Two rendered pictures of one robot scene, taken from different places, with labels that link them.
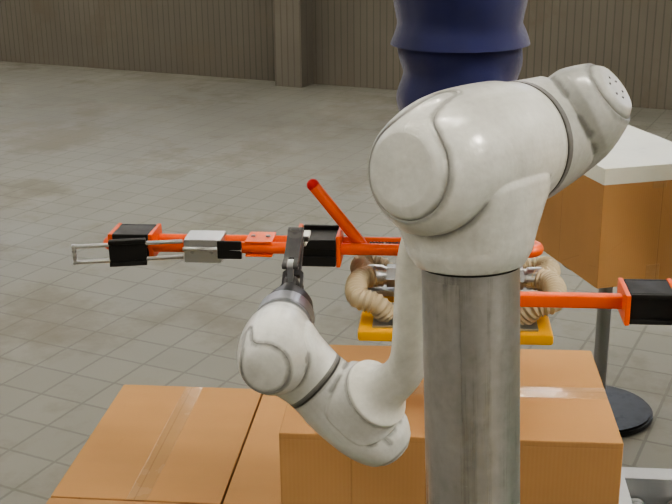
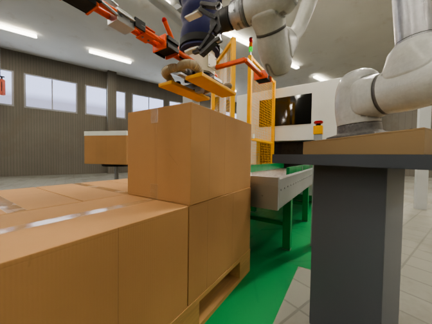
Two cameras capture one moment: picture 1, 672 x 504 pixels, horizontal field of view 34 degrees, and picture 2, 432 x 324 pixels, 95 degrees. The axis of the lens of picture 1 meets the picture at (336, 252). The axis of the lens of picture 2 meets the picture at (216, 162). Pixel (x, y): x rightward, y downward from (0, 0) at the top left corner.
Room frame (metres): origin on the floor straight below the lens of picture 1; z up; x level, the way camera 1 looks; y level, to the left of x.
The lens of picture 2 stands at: (1.28, 0.73, 0.74)
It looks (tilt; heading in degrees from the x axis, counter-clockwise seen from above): 2 degrees down; 297
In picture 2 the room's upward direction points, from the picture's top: 1 degrees clockwise
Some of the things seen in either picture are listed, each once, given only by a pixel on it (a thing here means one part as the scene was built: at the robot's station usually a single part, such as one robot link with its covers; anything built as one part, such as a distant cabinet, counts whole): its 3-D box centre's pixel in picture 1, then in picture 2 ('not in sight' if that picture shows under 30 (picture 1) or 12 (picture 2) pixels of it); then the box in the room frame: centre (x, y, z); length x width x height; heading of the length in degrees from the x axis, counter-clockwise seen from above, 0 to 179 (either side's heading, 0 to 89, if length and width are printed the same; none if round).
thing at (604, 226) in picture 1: (612, 200); (116, 148); (3.62, -0.96, 0.82); 0.60 x 0.40 x 0.40; 14
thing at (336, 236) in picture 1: (319, 245); (166, 47); (1.91, 0.03, 1.23); 0.10 x 0.08 x 0.06; 175
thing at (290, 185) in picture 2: not in sight; (306, 178); (1.40, -1.72, 0.50); 2.31 x 0.05 x 0.19; 84
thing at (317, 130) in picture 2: not in sight; (316, 186); (1.29, -1.11, 0.50); 0.07 x 0.07 x 1.00; 84
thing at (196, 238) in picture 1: (205, 246); (121, 21); (1.93, 0.24, 1.22); 0.07 x 0.07 x 0.04; 85
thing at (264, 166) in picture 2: not in sight; (265, 166); (1.96, -2.14, 0.60); 1.60 x 0.11 x 0.09; 84
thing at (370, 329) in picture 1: (454, 319); (213, 83); (1.79, -0.21, 1.12); 0.34 x 0.10 x 0.05; 85
